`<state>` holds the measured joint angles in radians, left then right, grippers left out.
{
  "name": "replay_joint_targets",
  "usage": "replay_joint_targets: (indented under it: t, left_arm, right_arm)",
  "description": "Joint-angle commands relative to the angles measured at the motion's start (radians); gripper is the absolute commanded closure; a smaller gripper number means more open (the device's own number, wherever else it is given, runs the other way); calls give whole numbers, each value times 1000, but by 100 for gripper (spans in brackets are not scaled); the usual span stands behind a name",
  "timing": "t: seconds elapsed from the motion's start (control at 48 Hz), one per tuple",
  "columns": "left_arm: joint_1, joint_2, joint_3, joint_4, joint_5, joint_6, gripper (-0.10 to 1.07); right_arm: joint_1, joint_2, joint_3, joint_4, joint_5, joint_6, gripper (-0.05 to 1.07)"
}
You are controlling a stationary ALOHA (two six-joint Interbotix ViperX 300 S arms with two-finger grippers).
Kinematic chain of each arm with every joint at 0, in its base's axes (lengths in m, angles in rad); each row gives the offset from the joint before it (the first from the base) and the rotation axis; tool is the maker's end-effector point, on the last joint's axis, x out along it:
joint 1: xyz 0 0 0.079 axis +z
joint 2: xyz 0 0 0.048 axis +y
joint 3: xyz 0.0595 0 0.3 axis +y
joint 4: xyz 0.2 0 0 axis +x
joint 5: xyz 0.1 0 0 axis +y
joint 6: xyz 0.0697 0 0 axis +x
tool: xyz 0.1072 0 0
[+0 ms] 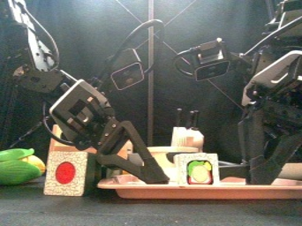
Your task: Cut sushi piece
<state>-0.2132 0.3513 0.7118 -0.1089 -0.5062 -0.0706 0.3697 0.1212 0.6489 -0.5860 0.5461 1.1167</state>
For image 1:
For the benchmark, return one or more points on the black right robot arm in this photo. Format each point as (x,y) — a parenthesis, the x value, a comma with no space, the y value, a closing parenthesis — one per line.
(284,26)

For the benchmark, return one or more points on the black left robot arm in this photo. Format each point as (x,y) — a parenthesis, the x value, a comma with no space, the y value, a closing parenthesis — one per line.
(36,50)

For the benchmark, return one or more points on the speckled sushi block red circle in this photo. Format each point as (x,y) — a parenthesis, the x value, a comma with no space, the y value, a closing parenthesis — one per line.
(65,173)

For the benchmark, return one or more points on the white toy sushi roll half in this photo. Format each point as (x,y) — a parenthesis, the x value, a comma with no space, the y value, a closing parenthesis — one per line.
(199,172)

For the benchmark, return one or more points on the white utensil holder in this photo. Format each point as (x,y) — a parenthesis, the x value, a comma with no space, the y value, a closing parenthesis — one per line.
(187,138)

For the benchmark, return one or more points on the pink plastic tray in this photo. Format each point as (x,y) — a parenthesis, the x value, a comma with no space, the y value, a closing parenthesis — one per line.
(197,191)

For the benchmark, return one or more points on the green yellow toy corn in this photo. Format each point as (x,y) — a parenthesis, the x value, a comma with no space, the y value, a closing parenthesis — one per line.
(18,169)

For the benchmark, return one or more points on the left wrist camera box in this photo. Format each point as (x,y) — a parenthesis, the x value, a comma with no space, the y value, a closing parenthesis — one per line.
(126,75)

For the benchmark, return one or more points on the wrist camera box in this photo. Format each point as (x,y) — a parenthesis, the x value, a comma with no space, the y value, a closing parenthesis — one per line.
(126,75)
(211,66)

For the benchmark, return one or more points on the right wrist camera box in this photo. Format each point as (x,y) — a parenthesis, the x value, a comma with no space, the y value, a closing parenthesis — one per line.
(211,66)

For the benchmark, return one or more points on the metal frame pole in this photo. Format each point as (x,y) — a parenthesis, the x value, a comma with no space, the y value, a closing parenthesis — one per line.
(150,88)

